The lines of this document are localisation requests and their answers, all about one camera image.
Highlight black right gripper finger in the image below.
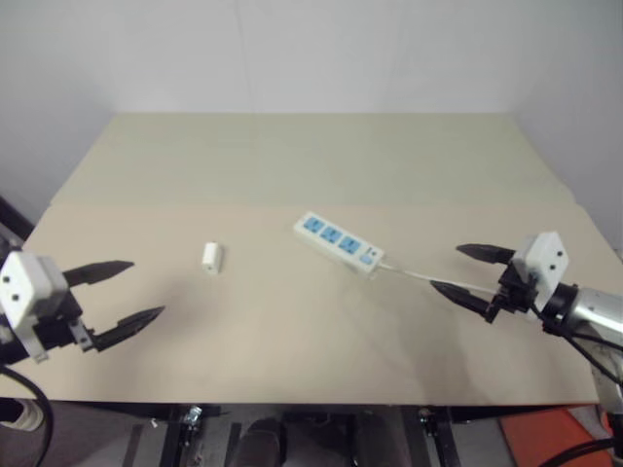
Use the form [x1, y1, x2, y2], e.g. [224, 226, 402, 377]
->
[429, 280, 495, 319]
[456, 243, 517, 267]

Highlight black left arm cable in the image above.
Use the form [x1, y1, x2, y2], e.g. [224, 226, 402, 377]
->
[0, 362, 55, 467]

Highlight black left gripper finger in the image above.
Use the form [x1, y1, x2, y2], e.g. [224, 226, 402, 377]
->
[86, 305, 166, 354]
[62, 260, 135, 289]

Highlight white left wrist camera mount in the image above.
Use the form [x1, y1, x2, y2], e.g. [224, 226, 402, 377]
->
[0, 250, 69, 364]

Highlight white power strip blue sockets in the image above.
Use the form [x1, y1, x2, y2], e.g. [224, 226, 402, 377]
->
[292, 210, 385, 275]

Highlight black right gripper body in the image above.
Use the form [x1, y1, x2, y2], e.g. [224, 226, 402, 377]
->
[484, 259, 545, 325]

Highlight white plug adapter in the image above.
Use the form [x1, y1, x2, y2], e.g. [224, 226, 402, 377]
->
[200, 241, 224, 278]

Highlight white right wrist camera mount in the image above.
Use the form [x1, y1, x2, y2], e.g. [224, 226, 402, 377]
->
[511, 231, 569, 285]

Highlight orange box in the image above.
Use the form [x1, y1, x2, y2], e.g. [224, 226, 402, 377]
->
[496, 407, 615, 467]

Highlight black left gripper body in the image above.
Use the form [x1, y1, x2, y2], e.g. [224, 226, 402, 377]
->
[29, 292, 96, 361]

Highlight white power cable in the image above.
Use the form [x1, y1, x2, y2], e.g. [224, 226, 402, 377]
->
[378, 262, 494, 295]

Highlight dark rounded robot foot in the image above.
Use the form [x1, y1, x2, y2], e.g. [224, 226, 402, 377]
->
[229, 417, 288, 467]

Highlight white roll under table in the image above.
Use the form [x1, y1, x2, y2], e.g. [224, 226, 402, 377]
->
[0, 397, 46, 432]

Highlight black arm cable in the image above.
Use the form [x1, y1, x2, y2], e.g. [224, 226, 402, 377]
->
[530, 301, 623, 467]
[0, 362, 55, 467]

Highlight black table frame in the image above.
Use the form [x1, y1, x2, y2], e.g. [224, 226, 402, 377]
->
[48, 401, 605, 467]

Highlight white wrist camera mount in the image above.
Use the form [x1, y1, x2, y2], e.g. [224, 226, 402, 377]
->
[0, 250, 69, 364]
[511, 231, 569, 285]

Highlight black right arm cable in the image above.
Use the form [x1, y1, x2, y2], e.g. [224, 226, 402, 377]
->
[530, 301, 623, 467]

